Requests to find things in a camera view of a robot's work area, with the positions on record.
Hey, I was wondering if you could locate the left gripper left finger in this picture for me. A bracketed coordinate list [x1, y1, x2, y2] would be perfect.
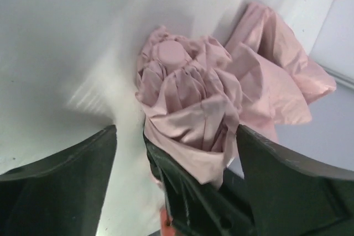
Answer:
[1, 125, 117, 235]

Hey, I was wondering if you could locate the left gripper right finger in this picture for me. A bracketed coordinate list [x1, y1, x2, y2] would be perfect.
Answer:
[237, 125, 353, 235]

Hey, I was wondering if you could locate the pink folding umbrella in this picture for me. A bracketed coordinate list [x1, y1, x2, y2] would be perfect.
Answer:
[136, 3, 336, 235]

